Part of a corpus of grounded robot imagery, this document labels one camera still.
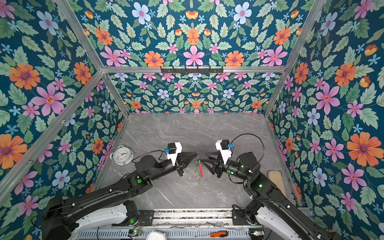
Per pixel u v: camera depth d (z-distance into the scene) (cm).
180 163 56
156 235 67
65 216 40
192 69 93
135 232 70
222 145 55
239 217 73
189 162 60
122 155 93
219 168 55
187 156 58
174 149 52
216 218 75
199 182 86
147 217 74
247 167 48
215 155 62
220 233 68
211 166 58
